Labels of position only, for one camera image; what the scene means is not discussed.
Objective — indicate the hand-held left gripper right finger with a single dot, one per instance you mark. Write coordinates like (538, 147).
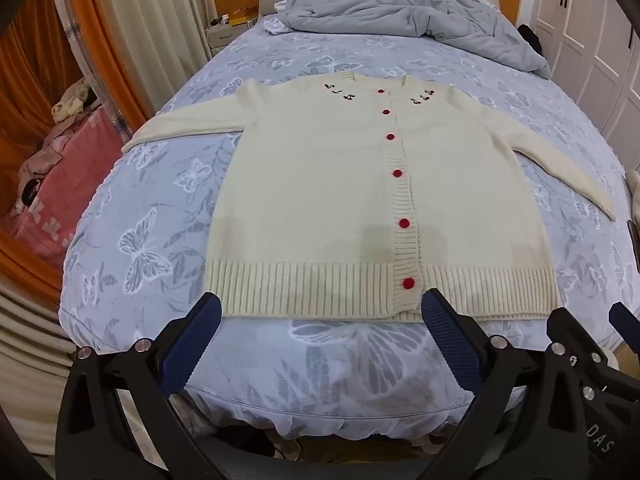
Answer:
(450, 345)

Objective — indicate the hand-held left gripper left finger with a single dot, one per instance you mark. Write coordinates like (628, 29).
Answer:
(192, 345)

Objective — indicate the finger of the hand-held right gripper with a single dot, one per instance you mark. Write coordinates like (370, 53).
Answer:
(570, 332)
(625, 322)

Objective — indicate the cream knit cardigan red buttons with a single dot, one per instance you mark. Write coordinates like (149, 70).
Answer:
(310, 200)

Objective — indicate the bed with butterfly sheet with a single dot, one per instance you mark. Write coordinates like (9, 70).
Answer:
(150, 240)

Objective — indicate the beige cloth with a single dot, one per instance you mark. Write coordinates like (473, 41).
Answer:
(634, 187)

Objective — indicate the striped beige curtain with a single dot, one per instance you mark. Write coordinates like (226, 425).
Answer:
(30, 350)

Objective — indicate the pink blanket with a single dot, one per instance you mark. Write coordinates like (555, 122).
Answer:
(65, 185)

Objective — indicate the cream fluffy cloth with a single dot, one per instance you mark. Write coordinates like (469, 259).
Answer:
(72, 100)

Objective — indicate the white wardrobe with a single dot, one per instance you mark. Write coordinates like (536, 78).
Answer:
(585, 35)

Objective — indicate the dark garment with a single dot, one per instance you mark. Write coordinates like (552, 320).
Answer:
(530, 37)

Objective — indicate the orange curtain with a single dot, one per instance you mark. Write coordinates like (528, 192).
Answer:
(30, 85)

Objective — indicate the white nightstand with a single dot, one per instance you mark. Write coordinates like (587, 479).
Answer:
(225, 37)

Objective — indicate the white patterned pillow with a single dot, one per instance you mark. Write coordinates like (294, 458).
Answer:
(275, 25)

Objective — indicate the yellow box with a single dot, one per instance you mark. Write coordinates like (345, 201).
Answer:
(243, 17)

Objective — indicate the white sheer curtain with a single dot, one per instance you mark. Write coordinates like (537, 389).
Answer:
(160, 10)

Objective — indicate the grey duvet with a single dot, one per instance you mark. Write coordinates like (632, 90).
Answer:
(400, 10)

